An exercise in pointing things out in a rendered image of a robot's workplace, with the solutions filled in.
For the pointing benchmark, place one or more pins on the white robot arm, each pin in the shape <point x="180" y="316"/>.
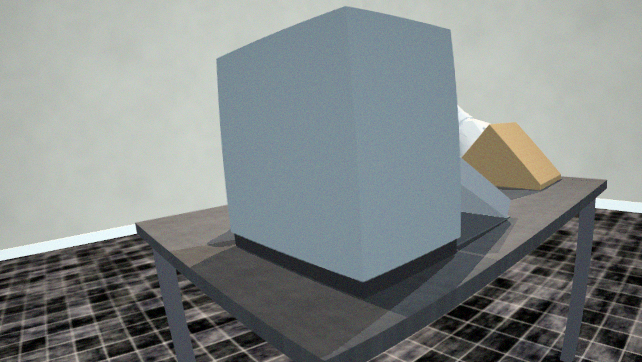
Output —
<point x="469" y="130"/>

